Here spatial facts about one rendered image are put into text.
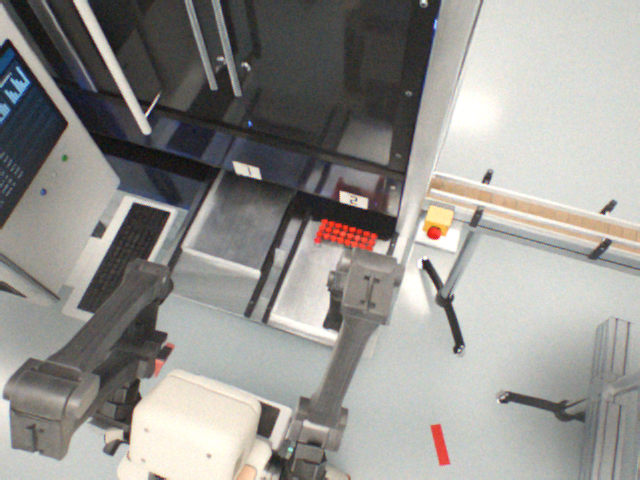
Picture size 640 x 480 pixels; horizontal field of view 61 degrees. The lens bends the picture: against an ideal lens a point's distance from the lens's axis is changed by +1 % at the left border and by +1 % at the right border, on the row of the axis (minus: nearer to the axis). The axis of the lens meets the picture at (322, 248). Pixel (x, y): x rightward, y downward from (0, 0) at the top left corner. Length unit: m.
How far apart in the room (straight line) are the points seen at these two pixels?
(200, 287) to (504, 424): 1.44
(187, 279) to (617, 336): 1.45
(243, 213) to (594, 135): 2.12
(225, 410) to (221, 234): 0.79
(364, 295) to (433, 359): 1.64
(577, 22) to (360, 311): 3.17
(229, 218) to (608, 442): 1.39
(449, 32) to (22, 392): 0.90
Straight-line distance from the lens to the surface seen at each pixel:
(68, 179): 1.79
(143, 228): 1.88
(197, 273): 1.69
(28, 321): 2.90
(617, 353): 2.11
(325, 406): 1.05
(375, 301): 0.86
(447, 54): 1.09
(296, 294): 1.61
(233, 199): 1.78
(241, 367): 2.48
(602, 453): 2.02
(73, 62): 1.67
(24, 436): 0.94
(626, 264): 1.83
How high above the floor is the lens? 2.38
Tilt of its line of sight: 64 degrees down
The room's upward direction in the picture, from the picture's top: 4 degrees counter-clockwise
